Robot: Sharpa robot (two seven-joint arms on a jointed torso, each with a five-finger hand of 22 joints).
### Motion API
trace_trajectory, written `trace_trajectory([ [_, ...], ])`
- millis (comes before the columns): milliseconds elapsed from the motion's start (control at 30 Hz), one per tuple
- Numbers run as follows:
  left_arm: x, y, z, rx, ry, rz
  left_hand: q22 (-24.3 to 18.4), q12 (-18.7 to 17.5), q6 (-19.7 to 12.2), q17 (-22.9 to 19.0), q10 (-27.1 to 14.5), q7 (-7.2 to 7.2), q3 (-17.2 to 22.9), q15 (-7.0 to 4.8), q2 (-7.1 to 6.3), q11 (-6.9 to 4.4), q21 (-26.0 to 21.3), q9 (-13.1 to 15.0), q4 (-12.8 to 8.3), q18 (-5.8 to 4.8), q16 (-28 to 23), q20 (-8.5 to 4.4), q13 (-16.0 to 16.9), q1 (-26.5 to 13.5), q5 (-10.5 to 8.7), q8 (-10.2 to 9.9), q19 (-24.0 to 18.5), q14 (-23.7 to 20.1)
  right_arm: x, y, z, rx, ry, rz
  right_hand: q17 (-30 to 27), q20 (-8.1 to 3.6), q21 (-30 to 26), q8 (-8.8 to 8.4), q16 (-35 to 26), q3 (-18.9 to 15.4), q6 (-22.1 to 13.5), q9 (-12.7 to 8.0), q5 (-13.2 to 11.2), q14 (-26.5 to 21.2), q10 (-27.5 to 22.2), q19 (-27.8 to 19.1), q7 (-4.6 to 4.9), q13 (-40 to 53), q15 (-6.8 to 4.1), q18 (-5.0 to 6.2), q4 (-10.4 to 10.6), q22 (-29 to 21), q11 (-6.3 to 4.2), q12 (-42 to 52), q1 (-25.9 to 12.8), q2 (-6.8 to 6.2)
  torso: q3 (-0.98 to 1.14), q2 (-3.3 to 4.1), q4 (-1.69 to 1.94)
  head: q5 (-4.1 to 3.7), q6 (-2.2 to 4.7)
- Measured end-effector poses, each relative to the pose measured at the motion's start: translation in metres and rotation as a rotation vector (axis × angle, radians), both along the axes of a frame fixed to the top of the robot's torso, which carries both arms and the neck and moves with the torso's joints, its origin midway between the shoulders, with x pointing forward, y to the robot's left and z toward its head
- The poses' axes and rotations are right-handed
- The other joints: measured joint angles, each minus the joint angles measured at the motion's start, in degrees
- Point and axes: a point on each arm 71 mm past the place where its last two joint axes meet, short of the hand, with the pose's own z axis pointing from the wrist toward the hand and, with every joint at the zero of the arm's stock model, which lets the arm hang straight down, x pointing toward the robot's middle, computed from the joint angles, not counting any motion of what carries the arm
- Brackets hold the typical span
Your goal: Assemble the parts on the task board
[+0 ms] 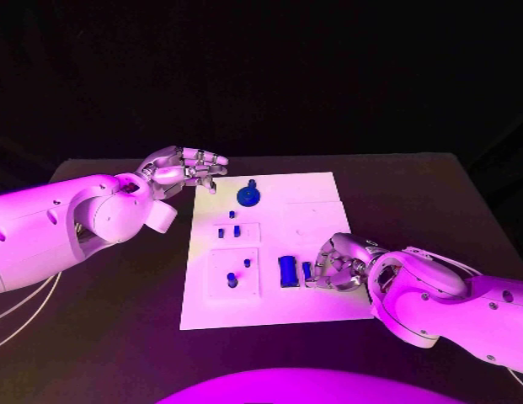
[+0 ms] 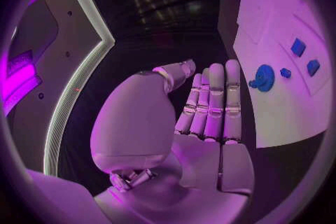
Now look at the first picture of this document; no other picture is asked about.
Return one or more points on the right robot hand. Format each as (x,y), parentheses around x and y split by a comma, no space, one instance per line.
(347,262)

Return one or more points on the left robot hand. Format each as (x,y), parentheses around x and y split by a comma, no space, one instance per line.
(183,170)

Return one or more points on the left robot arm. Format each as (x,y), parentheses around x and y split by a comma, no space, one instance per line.
(37,233)

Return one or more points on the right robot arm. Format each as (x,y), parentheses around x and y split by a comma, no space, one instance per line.
(461,299)

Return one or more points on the white task board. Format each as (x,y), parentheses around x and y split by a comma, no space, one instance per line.
(265,284)

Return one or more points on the short blue cylinder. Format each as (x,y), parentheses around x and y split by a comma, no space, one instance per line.
(307,271)

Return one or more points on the long blue cylinder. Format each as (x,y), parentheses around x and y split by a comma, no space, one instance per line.
(288,271)

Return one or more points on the blue gear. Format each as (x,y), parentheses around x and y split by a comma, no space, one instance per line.
(248,195)

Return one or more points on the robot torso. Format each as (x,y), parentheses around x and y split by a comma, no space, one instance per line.
(305,388)

